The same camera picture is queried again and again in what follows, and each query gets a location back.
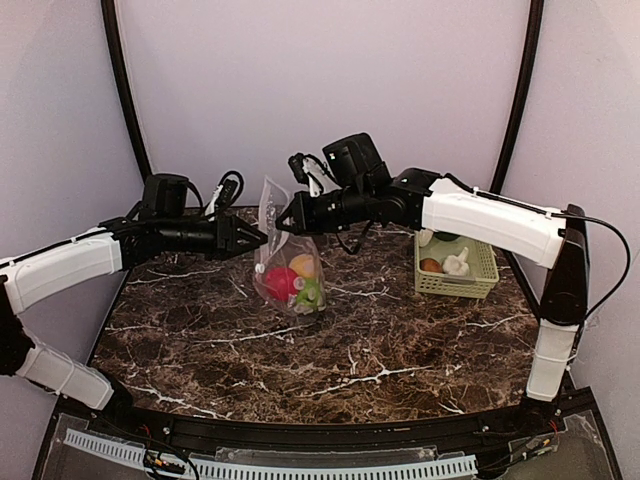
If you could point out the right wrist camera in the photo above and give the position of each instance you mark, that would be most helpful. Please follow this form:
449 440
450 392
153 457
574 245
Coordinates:
312 172

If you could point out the green plastic basket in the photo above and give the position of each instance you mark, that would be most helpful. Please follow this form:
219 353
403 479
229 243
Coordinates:
483 269

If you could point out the orange peach toy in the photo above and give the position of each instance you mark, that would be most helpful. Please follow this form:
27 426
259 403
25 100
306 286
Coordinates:
304 265

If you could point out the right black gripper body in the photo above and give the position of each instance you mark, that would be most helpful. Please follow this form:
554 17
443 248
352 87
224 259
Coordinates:
301 213

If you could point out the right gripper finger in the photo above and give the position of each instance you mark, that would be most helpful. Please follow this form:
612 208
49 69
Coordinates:
292 229
292 213

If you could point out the right black corner post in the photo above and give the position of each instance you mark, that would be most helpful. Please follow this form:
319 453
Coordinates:
521 91

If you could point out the red pepper toy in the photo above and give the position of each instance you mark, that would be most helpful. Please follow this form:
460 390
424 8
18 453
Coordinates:
280 283

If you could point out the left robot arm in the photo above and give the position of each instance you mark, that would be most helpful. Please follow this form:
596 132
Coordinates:
157 224

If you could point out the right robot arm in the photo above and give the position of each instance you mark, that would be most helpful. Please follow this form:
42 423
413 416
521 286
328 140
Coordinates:
555 239

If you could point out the clear zip top bag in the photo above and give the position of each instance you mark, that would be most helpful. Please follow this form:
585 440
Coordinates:
281 246

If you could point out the brown potato toy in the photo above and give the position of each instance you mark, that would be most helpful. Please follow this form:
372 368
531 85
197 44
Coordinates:
430 265

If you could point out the white garlic toy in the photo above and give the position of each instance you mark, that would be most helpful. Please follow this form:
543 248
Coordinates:
457 265

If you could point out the dark green pepper toy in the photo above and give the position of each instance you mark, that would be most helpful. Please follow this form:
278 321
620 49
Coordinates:
446 236

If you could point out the black front table rail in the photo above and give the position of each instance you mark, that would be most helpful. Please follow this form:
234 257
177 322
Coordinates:
483 433

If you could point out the green apple toy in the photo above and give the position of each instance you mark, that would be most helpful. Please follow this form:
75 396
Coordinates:
309 298

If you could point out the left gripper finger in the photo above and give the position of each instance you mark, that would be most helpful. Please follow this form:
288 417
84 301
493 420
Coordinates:
244 246
250 233

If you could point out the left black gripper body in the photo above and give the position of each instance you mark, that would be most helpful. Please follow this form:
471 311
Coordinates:
223 236

